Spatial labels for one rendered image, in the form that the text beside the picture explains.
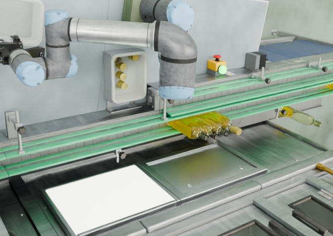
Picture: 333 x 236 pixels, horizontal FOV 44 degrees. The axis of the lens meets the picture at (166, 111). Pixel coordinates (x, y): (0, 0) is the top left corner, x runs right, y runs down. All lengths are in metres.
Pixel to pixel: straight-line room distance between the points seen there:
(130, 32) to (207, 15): 0.91
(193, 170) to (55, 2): 0.90
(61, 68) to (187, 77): 0.40
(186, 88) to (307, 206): 0.76
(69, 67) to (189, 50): 0.40
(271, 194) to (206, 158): 0.34
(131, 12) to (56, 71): 0.56
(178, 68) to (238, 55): 1.10
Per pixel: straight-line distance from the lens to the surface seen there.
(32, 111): 1.82
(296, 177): 1.93
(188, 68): 1.28
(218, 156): 1.95
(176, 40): 1.26
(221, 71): 2.15
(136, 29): 1.29
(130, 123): 1.84
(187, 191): 1.68
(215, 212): 1.61
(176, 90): 1.29
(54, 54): 1.37
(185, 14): 1.68
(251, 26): 2.37
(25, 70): 1.33
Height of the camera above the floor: 2.39
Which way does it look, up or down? 50 degrees down
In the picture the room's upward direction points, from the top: 121 degrees clockwise
